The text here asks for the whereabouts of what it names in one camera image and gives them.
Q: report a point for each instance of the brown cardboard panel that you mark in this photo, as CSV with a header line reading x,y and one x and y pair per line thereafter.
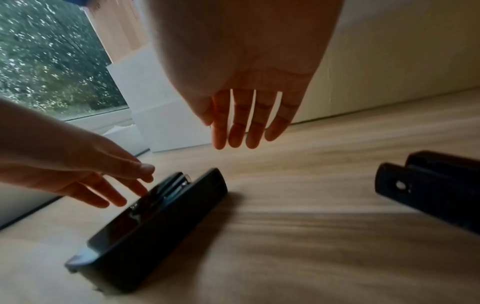
x,y
120,29

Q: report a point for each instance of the white window frame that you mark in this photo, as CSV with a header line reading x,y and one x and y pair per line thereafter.
x,y
108,124

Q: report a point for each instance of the window pane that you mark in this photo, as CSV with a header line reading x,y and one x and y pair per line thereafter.
x,y
48,59

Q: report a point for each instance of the person's right hand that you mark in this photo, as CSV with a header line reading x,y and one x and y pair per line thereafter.
x,y
240,47

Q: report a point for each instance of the black stapler with metal insert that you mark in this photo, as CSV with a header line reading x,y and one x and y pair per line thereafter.
x,y
150,234

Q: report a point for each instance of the person's left forearm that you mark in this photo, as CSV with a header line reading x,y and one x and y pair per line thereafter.
x,y
18,142

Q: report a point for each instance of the person's left hand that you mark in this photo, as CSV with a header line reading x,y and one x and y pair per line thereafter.
x,y
80,161

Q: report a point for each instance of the white cardboard box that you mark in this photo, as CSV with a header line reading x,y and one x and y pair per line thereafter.
x,y
157,107

